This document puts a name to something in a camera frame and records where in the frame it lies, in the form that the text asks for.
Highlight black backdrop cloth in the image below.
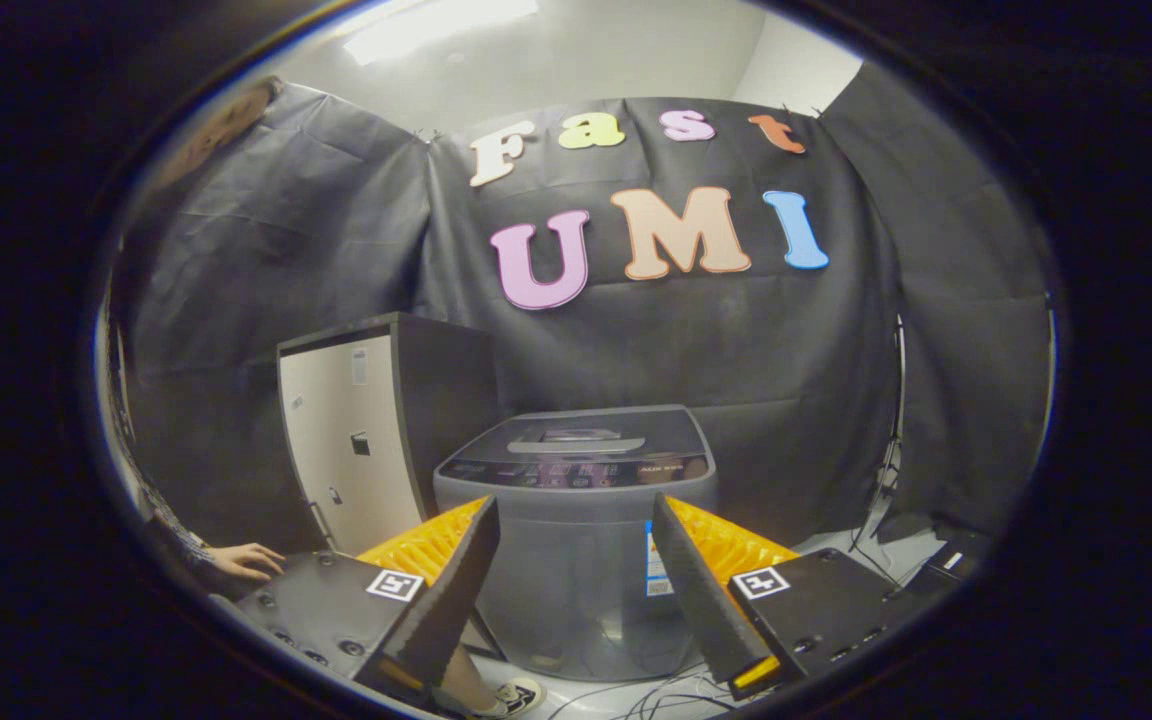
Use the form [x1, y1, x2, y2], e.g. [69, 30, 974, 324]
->
[111, 62, 1053, 557]

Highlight dark washing machine lid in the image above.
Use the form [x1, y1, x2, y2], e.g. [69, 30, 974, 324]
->
[456, 404, 709, 467]

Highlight dark cabinet with beige door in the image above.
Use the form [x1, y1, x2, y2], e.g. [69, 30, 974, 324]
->
[276, 312, 503, 561]

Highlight grey washing machine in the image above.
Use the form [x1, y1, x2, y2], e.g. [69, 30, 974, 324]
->
[433, 404, 719, 684]

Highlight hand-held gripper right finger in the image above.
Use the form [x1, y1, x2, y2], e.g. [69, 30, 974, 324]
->
[652, 493, 937, 701]

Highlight person's sneaker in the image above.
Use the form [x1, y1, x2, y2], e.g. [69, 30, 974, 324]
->
[476, 678, 546, 718]

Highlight flat black box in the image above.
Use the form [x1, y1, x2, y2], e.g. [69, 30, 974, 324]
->
[921, 530, 993, 597]

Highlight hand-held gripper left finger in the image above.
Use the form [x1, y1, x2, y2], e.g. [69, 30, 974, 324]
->
[236, 496, 502, 703]

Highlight person's leg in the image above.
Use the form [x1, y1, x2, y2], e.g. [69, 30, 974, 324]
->
[433, 645, 503, 714]

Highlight floor cables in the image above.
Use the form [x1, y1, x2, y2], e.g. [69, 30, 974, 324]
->
[546, 665, 739, 720]

